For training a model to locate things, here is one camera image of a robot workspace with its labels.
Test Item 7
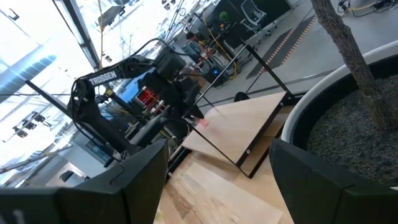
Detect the hanging rope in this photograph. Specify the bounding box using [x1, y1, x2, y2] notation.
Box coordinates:
[96, 0, 105, 71]

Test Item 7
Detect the black computer with blue light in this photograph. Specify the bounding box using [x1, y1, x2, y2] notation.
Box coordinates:
[205, 63, 228, 88]

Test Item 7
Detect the black ceiling spotlight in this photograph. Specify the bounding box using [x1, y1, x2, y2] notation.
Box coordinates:
[21, 119, 38, 131]
[12, 126, 29, 139]
[30, 111, 47, 124]

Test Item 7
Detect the long yellow cable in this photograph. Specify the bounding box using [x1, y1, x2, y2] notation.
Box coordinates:
[201, 14, 239, 80]

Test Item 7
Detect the black partition panel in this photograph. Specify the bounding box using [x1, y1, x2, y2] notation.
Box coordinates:
[214, 0, 293, 47]

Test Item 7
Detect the person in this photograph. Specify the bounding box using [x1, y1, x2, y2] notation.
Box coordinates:
[185, 30, 208, 47]

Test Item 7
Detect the red crate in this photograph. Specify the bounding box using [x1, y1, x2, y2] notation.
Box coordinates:
[136, 88, 162, 108]

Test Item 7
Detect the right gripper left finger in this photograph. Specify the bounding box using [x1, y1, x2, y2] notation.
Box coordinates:
[0, 138, 169, 224]

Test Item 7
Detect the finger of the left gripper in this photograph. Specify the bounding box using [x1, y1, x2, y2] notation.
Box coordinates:
[183, 105, 205, 120]

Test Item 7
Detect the green potted tree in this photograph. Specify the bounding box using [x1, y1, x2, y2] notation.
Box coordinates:
[310, 0, 398, 131]

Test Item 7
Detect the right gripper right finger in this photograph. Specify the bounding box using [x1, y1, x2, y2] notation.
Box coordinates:
[269, 138, 398, 224]

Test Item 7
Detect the hazard-striped floor mat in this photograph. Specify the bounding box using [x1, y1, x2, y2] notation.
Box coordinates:
[247, 14, 318, 79]

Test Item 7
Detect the black cable bundle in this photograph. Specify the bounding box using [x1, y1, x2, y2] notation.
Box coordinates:
[337, 0, 398, 18]

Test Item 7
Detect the grey office chair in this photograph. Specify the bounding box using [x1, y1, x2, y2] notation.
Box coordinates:
[239, 0, 278, 35]

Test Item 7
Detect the wooden shelf with black frame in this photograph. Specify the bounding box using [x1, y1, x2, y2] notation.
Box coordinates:
[180, 44, 301, 180]

